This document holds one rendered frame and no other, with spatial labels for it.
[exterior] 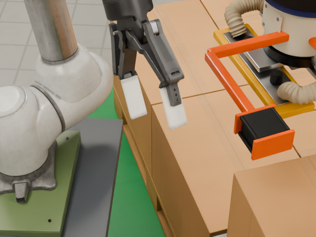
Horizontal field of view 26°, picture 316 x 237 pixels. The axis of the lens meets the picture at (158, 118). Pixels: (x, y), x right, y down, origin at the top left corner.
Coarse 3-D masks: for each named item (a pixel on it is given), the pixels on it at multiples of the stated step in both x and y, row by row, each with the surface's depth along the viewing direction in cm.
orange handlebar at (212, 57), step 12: (264, 36) 153; (276, 36) 153; (288, 36) 154; (216, 48) 150; (228, 48) 150; (240, 48) 151; (252, 48) 152; (216, 60) 147; (216, 72) 145; (228, 72) 144; (228, 84) 141; (240, 96) 138; (240, 108) 138; (252, 108) 136
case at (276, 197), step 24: (264, 168) 169; (288, 168) 169; (312, 168) 169; (240, 192) 165; (264, 192) 163; (288, 192) 163; (312, 192) 163; (240, 216) 169; (264, 216) 158; (288, 216) 158; (312, 216) 158
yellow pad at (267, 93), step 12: (216, 36) 174; (228, 36) 172; (240, 36) 172; (252, 36) 172; (240, 60) 166; (240, 72) 165; (252, 72) 162; (264, 72) 162; (276, 72) 158; (288, 72) 163; (252, 84) 160; (264, 84) 159; (276, 84) 159; (264, 96) 156; (276, 96) 156; (276, 108) 154; (288, 108) 154; (300, 108) 154; (312, 108) 155
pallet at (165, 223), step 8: (120, 104) 306; (120, 112) 311; (128, 128) 312; (128, 136) 308; (136, 144) 289; (136, 152) 301; (136, 160) 297; (144, 168) 294; (144, 176) 291; (152, 184) 273; (152, 192) 277; (152, 200) 280; (160, 200) 265; (160, 208) 276; (160, 216) 275; (160, 224) 275; (168, 224) 259; (168, 232) 269
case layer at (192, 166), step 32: (192, 0) 294; (224, 0) 294; (192, 32) 277; (256, 32) 277; (192, 64) 262; (224, 64) 262; (160, 96) 249; (192, 96) 250; (224, 96) 249; (256, 96) 249; (160, 128) 239; (192, 128) 237; (224, 128) 237; (160, 160) 250; (192, 160) 226; (224, 160) 226; (256, 160) 226; (160, 192) 262; (192, 192) 216; (224, 192) 216; (192, 224) 223; (224, 224) 207
